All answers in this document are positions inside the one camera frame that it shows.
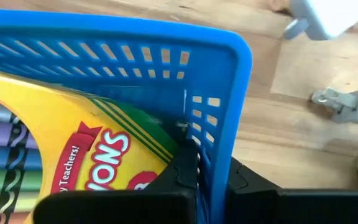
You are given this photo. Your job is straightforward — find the blue plastic basket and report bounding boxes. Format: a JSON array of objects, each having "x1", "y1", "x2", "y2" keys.
[{"x1": 0, "y1": 8, "x2": 254, "y2": 224}]

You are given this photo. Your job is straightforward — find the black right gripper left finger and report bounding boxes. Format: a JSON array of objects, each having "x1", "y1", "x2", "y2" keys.
[{"x1": 146, "y1": 146, "x2": 201, "y2": 192}]

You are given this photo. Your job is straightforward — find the yellow green crayon box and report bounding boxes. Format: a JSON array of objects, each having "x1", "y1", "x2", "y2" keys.
[{"x1": 0, "y1": 64, "x2": 180, "y2": 224}]

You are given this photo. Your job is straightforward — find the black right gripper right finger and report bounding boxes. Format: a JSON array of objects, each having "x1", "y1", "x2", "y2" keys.
[{"x1": 227, "y1": 157, "x2": 282, "y2": 193}]

